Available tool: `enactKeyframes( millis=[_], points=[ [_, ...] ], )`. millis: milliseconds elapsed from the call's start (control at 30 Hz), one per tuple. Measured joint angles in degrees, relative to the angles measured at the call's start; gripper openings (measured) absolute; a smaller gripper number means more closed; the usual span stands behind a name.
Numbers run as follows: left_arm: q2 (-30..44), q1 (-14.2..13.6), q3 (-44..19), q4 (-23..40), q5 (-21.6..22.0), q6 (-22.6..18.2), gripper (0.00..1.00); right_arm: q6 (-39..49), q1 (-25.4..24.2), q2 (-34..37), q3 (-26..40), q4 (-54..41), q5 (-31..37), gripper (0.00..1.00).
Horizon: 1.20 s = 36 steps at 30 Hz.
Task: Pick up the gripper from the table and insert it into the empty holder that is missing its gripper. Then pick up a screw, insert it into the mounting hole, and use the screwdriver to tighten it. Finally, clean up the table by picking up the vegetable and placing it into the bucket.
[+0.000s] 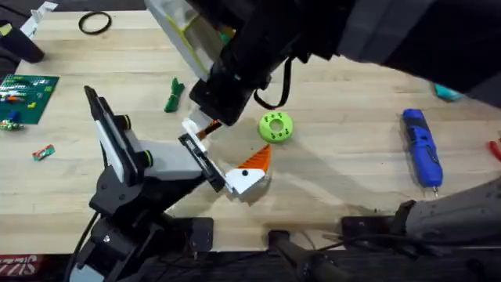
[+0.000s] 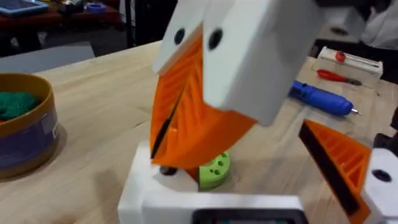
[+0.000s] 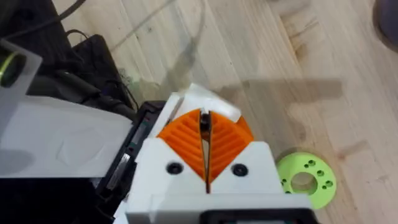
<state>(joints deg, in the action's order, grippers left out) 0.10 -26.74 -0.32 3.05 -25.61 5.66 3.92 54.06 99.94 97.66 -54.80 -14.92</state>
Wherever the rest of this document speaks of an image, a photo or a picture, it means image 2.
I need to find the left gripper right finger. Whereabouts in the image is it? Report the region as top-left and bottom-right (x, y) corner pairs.
(297, 119), (398, 224)

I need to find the dark red side table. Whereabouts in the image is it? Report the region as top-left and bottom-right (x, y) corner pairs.
(0, 5), (123, 32)

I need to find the blue electric screwdriver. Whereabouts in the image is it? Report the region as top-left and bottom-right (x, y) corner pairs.
(288, 80), (363, 118)

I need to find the green disc with holes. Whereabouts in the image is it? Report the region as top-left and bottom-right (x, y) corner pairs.
(198, 151), (231, 190)

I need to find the round tub with toys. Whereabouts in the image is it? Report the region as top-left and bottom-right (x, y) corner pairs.
(0, 72), (60, 180)

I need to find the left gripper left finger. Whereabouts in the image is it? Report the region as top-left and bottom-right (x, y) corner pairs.
(117, 140), (200, 224)

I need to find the red-handled screwdriver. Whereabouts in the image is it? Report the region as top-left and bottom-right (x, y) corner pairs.
(316, 68), (363, 86)

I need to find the white box with red knob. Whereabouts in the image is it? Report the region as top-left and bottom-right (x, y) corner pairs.
(312, 45), (384, 80)

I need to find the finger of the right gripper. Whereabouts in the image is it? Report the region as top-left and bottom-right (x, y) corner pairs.
(149, 0), (208, 159)
(151, 0), (315, 170)

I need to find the blue tray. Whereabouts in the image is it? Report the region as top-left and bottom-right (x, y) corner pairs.
(0, 0), (50, 17)

